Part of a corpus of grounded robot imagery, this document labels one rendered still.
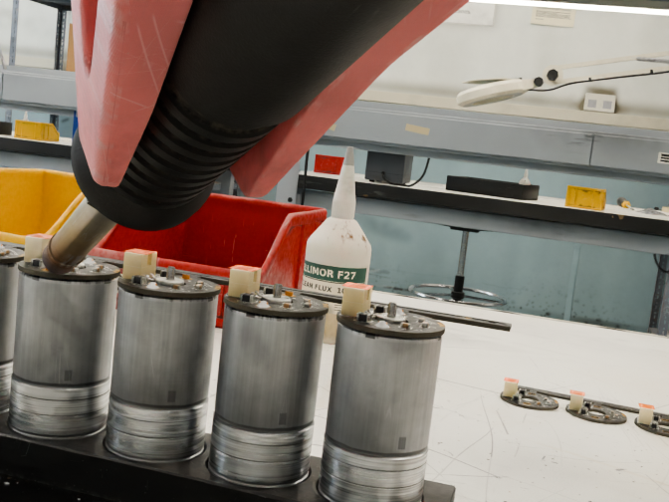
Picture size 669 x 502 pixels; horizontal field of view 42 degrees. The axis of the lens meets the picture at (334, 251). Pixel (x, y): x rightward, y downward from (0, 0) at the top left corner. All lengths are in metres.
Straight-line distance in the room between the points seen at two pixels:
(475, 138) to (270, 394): 2.25
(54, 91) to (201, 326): 2.69
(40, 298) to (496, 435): 0.18
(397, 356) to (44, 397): 0.09
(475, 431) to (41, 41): 5.25
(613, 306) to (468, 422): 4.25
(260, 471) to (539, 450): 0.15
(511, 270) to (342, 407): 4.39
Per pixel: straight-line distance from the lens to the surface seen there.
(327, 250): 0.43
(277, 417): 0.20
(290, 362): 0.20
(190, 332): 0.21
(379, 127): 2.48
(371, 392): 0.19
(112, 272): 0.23
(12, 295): 0.24
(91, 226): 0.18
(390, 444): 0.20
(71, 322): 0.22
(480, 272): 4.59
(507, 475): 0.30
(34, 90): 2.93
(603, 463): 0.33
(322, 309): 0.20
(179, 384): 0.21
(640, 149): 2.42
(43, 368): 0.23
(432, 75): 4.63
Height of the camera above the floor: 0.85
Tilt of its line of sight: 7 degrees down
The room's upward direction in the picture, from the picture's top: 7 degrees clockwise
